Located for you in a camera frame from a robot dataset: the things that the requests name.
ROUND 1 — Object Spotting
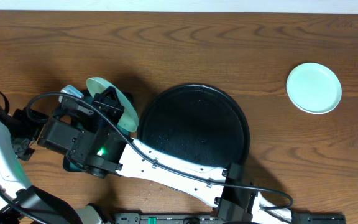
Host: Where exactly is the mint plate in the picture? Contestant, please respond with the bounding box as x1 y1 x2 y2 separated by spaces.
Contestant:
286 63 342 114
86 77 139 133

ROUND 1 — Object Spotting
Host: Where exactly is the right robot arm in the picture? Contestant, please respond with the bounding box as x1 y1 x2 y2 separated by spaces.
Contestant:
39 84 293 223

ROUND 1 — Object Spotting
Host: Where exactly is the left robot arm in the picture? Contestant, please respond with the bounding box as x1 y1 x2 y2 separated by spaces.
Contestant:
0 100 111 224

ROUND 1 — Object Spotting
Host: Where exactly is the rectangular black water tray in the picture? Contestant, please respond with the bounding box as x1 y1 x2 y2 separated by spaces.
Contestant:
63 90 134 172

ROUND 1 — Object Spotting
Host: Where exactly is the round black tray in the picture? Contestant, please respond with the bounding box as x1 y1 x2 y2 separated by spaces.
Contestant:
137 84 250 168

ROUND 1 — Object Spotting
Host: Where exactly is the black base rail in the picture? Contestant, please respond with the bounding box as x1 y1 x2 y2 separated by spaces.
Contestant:
112 210 346 224

